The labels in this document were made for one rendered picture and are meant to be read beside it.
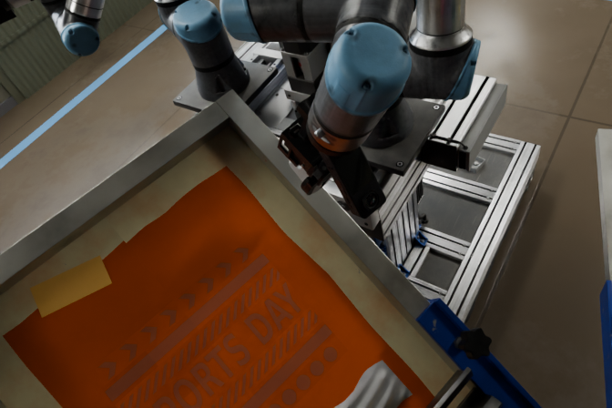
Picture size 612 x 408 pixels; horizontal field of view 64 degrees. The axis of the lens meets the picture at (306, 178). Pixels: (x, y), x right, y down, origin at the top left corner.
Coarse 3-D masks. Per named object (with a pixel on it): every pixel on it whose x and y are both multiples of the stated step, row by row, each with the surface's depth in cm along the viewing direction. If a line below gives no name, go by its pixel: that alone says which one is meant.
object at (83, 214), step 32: (224, 96) 83; (192, 128) 80; (224, 128) 85; (256, 128) 82; (160, 160) 77; (288, 160) 81; (96, 192) 74; (128, 192) 76; (320, 192) 80; (64, 224) 72; (320, 224) 82; (352, 224) 79; (0, 256) 69; (32, 256) 70; (352, 256) 80; (384, 256) 79; (0, 288) 69; (384, 288) 78
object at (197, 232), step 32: (192, 192) 80; (224, 192) 81; (160, 224) 78; (192, 224) 79; (224, 224) 80; (256, 224) 80; (160, 256) 76; (192, 256) 77; (224, 256) 78; (288, 256) 80; (320, 288) 79; (352, 320) 78; (352, 352) 77; (384, 352) 77; (320, 384) 74; (352, 384) 75; (416, 384) 77
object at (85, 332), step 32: (128, 256) 76; (128, 288) 74; (160, 288) 75; (32, 320) 71; (64, 320) 71; (96, 320) 72; (128, 320) 73; (32, 352) 69; (64, 352) 70; (96, 352) 71; (64, 384) 69; (96, 384) 69
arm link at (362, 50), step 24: (360, 24) 45; (336, 48) 44; (360, 48) 43; (384, 48) 44; (336, 72) 44; (360, 72) 43; (384, 72) 43; (408, 72) 44; (336, 96) 46; (360, 96) 44; (384, 96) 44; (336, 120) 49; (360, 120) 48
